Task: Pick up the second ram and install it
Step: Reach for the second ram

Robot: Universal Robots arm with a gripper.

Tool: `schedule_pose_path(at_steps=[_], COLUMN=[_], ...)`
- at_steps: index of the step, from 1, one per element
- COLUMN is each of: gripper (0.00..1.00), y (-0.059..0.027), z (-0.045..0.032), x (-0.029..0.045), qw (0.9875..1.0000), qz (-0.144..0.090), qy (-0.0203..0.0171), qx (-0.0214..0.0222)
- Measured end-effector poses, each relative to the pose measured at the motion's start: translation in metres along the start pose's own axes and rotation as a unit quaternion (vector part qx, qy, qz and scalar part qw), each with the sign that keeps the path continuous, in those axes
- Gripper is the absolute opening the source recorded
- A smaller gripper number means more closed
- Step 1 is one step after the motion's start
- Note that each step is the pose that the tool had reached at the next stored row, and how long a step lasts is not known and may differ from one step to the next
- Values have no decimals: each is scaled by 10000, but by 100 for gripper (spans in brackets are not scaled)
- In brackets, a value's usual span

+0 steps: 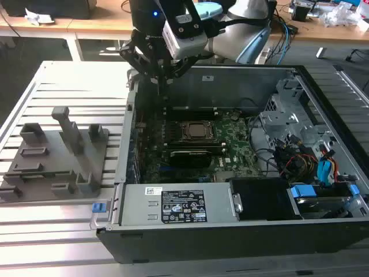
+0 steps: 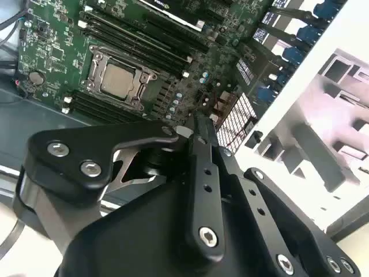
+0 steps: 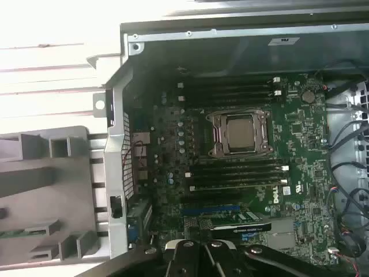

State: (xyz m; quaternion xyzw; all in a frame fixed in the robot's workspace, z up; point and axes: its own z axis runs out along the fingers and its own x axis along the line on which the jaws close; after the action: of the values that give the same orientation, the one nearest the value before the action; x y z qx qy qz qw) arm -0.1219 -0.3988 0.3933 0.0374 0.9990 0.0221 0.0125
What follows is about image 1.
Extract black printer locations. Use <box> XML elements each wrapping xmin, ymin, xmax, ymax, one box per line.
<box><xmin>5</xmin><ymin>0</ymin><xmax>97</xmax><ymax>20</ymax></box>

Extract green motherboard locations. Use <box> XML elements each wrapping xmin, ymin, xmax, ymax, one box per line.
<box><xmin>135</xmin><ymin>109</ymin><xmax>263</xmax><ymax>184</ymax></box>

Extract crumpled clear plastic bag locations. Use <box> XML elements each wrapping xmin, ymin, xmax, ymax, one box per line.
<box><xmin>319</xmin><ymin>2</ymin><xmax>359</xmax><ymax>28</ymax></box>

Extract hanging blue cable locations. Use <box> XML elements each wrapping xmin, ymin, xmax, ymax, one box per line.
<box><xmin>278</xmin><ymin>20</ymin><xmax>292</xmax><ymax>65</ymax></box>

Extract red yellow wire bundle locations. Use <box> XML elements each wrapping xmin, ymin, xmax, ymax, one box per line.
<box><xmin>288</xmin><ymin>153</ymin><xmax>318</xmax><ymax>175</ymax></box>

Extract orange flat wire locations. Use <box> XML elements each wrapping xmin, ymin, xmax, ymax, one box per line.
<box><xmin>330</xmin><ymin>159</ymin><xmax>340</xmax><ymax>184</ymax></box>

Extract black RAM slot block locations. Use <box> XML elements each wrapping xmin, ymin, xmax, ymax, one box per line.
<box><xmin>171</xmin><ymin>105</ymin><xmax>217</xmax><ymax>121</ymax></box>

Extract white red bag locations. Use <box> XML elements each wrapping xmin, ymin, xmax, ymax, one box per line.
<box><xmin>354</xmin><ymin>0</ymin><xmax>369</xmax><ymax>33</ymax></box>

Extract grey parts rack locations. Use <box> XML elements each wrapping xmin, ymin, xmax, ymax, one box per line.
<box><xmin>0</xmin><ymin>106</ymin><xmax>110</xmax><ymax>204</ymax></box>

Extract metal CPU socket cover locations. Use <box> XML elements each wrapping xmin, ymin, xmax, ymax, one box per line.
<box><xmin>180</xmin><ymin>120</ymin><xmax>217</xmax><ymax>142</ymax></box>

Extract black graphics card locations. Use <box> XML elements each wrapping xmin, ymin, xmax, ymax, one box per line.
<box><xmin>169</xmin><ymin>149</ymin><xmax>212</xmax><ymax>169</ymax></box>

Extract crumpled white paper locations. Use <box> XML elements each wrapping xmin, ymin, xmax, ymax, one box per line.
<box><xmin>24</xmin><ymin>8</ymin><xmax>56</xmax><ymax>27</ymax></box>

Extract small black box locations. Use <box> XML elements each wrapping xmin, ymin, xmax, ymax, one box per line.
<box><xmin>291</xmin><ymin>3</ymin><xmax>312</xmax><ymax>21</ymax></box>

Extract blue flat wire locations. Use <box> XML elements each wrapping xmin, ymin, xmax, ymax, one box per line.
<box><xmin>316</xmin><ymin>157</ymin><xmax>337</xmax><ymax>190</ymax></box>

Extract grey power supply unit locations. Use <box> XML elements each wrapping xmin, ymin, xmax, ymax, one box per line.
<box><xmin>118</xmin><ymin>184</ymin><xmax>240</xmax><ymax>226</ymax></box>

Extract wooden desk white legs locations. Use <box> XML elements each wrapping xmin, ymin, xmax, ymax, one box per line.
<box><xmin>0</xmin><ymin>0</ymin><xmax>369</xmax><ymax>63</ymax></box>

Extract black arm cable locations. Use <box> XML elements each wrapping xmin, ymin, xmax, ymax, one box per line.
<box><xmin>207</xmin><ymin>16</ymin><xmax>273</xmax><ymax>37</ymax></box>

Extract black finned heatsink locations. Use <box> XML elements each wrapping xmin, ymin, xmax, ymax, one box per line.
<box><xmin>166</xmin><ymin>120</ymin><xmax>182</xmax><ymax>143</ymax></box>

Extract black chair base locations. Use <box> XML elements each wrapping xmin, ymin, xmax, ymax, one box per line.
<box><xmin>345</xmin><ymin>48</ymin><xmax>369</xmax><ymax>63</ymax></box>

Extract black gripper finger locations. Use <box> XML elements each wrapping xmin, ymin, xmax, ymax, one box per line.
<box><xmin>161</xmin><ymin>54</ymin><xmax>201</xmax><ymax>87</ymax></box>
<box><xmin>119</xmin><ymin>36</ymin><xmax>163</xmax><ymax>86</ymax></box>

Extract black open PC case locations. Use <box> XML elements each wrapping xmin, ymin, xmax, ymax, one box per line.
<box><xmin>96</xmin><ymin>63</ymin><xmax>369</xmax><ymax>265</ymax></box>

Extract hard disk in blue carrier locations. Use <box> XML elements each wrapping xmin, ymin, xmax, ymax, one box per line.
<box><xmin>288</xmin><ymin>184</ymin><xmax>360</xmax><ymax>220</ymax></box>

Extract grey metal drive cage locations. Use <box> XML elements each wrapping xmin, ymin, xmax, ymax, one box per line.
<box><xmin>258</xmin><ymin>77</ymin><xmax>338</xmax><ymax>151</ymax></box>

